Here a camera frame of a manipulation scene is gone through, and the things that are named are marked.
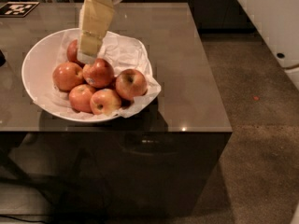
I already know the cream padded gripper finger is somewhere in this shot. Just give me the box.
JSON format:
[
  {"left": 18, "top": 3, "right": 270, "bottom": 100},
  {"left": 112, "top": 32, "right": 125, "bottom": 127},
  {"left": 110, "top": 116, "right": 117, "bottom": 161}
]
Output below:
[{"left": 78, "top": 0, "right": 114, "bottom": 63}]

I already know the red apple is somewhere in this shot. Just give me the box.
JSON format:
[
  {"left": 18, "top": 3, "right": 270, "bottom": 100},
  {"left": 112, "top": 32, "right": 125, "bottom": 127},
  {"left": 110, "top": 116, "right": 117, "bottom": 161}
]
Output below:
[
  {"left": 52, "top": 62, "right": 84, "bottom": 91},
  {"left": 69, "top": 84, "right": 96, "bottom": 113},
  {"left": 83, "top": 58, "right": 114, "bottom": 89},
  {"left": 66, "top": 39, "right": 84, "bottom": 67}
]

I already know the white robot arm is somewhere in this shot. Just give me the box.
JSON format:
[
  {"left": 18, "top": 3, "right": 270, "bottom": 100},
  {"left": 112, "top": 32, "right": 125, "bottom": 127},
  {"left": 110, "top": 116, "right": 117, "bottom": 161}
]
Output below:
[{"left": 127, "top": 0, "right": 299, "bottom": 87}]

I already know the red apple back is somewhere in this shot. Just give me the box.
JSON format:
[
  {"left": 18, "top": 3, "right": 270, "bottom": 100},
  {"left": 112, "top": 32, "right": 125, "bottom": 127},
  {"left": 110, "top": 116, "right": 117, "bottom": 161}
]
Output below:
[{"left": 66, "top": 39, "right": 84, "bottom": 67}]

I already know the yellow-red apple right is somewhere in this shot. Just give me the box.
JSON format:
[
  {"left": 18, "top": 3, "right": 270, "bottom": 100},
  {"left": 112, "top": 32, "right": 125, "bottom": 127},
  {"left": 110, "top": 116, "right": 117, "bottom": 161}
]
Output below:
[{"left": 115, "top": 69, "right": 148, "bottom": 101}]

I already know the yellow-red apple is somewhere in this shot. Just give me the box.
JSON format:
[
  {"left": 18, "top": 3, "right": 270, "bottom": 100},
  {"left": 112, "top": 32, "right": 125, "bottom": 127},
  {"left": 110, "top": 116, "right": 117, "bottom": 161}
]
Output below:
[
  {"left": 115, "top": 69, "right": 148, "bottom": 101},
  {"left": 90, "top": 89, "right": 121, "bottom": 116}
]

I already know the white ceramic bowl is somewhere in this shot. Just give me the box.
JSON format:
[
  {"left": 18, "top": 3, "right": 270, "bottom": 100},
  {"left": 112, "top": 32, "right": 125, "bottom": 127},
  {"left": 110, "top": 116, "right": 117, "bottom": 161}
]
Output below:
[{"left": 21, "top": 27, "right": 154, "bottom": 124}]

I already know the yellow-red apple front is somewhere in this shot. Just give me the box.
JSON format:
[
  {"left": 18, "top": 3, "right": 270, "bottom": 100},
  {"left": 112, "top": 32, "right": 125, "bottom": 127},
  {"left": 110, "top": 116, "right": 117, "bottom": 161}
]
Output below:
[{"left": 90, "top": 89, "right": 121, "bottom": 116}]

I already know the white paper liner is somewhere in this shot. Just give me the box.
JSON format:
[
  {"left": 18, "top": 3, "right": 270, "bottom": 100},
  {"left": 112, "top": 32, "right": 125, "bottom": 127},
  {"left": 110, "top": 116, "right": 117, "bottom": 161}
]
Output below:
[{"left": 33, "top": 30, "right": 163, "bottom": 121}]

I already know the black white marker tag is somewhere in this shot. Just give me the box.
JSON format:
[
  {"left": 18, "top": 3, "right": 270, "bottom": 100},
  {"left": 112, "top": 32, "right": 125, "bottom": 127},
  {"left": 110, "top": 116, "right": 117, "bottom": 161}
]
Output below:
[{"left": 0, "top": 2, "right": 39, "bottom": 18}]

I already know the dark object at left edge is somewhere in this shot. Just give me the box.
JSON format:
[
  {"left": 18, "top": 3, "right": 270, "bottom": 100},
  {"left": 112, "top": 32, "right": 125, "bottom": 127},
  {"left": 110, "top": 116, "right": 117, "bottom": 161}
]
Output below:
[{"left": 0, "top": 50, "right": 6, "bottom": 67}]

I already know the black cable on floor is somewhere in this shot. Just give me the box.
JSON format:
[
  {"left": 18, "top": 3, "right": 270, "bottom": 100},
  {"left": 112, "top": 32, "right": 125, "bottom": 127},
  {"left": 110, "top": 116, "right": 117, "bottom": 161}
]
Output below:
[{"left": 0, "top": 214, "right": 48, "bottom": 224}]

